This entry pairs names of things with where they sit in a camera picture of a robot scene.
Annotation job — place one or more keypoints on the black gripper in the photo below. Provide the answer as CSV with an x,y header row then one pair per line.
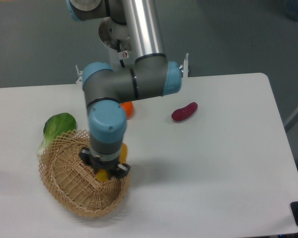
x,y
108,162

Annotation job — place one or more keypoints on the yellow mango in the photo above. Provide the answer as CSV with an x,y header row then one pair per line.
x,y
102,175

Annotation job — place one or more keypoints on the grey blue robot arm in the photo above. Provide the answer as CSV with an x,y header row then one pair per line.
x,y
105,90

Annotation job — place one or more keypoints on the woven wicker basket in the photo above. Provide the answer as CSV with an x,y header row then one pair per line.
x,y
74,184

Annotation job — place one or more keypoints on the green bok choy leaf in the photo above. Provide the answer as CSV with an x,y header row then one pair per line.
x,y
55,126

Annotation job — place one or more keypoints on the orange tangerine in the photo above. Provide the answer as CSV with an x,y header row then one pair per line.
x,y
129,109

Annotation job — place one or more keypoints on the purple sweet potato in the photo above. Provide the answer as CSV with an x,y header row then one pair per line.
x,y
184,113

